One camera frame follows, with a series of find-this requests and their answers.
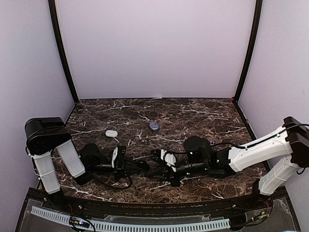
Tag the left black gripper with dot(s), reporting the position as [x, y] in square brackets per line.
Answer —
[121, 166]

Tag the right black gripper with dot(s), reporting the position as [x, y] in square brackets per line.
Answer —
[164, 173]

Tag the white earbud charging case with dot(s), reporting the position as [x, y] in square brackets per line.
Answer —
[111, 133]

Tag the black earbud charging case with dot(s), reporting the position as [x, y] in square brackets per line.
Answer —
[142, 164]

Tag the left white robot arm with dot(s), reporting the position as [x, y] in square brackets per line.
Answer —
[48, 135]

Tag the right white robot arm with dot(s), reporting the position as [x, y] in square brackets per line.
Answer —
[290, 142]

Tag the purple round charging case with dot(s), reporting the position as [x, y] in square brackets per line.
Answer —
[153, 126]

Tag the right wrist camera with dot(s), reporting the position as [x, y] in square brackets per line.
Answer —
[163, 157]

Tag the white slotted cable duct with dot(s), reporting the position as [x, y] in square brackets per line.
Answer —
[102, 226]

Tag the left black frame post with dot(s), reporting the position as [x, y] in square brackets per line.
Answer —
[61, 49]

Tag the black frame post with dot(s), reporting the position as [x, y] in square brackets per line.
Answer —
[61, 49]
[250, 49]

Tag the right black frame post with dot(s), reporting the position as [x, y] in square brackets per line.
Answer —
[250, 49]

